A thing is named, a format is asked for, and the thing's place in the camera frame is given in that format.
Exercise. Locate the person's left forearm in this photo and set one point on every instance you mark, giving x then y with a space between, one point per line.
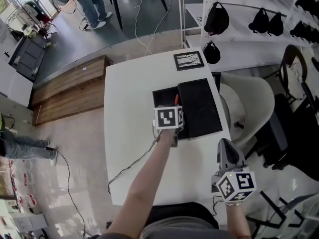
142 183

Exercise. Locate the white metal shelf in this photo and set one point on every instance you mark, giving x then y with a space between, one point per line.
208 9

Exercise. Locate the black office chair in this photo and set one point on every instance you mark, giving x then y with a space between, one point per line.
281 133

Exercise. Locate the person's grey shirt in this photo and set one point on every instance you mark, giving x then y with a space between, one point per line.
179 229

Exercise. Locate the beige shell chair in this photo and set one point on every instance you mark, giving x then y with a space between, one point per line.
249 96

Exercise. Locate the black-framed chair white cushion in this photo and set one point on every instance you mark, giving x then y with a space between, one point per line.
295 78

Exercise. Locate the grey drawer cabinet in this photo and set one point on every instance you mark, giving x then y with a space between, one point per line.
28 56

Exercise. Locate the black picture frame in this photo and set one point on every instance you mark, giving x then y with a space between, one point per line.
189 60

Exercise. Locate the black storage box with lid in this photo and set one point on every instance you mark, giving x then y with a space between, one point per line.
199 108

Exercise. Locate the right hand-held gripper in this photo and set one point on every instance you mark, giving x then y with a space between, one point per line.
236 185

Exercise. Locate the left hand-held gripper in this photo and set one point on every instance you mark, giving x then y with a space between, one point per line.
167 117

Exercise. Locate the white cabinet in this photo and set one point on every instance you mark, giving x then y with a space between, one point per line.
15 88

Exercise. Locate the person's right forearm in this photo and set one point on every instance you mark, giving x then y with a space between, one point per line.
236 220

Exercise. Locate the rows of black bags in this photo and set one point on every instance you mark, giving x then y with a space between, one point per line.
216 19

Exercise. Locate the wooden step platform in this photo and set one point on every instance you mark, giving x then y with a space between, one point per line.
69 88

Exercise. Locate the green bag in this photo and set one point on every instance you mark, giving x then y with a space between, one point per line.
2 122

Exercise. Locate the person's black trousers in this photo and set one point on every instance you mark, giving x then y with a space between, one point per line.
179 210

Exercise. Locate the red marker pen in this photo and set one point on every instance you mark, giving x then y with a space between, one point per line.
176 99

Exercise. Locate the black metal table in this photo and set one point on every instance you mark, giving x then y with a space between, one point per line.
117 9

